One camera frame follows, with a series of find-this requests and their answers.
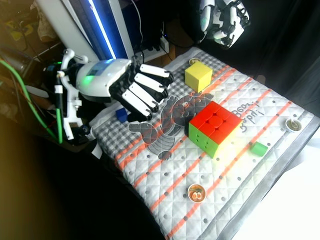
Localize green cylinder block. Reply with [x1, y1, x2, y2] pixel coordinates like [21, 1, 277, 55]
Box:
[250, 141, 268, 157]

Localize Rubik's cube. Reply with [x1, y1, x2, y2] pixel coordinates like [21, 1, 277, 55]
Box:
[187, 100, 243, 159]

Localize yellow cube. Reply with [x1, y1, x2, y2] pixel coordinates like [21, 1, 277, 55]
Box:
[184, 62, 213, 93]

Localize small cup with orange filling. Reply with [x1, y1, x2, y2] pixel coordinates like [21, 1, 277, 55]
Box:
[187, 183, 207, 204]

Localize green cable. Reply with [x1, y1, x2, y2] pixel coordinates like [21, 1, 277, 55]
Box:
[0, 59, 64, 145]

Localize small blue cube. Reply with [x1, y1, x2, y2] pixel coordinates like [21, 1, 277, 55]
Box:
[115, 108, 128, 123]

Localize grey quilt with printed bear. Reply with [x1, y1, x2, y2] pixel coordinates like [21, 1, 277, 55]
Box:
[88, 46, 316, 240]

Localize white power strip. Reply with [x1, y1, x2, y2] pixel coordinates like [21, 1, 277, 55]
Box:
[159, 35, 171, 54]

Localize small cup with brown filling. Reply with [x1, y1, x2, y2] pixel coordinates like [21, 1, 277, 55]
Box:
[285, 118, 302, 132]

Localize beige cloth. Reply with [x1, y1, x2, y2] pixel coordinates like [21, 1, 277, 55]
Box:
[29, 2, 57, 42]

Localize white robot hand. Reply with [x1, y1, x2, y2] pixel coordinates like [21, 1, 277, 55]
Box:
[198, 0, 252, 49]
[75, 57, 175, 123]

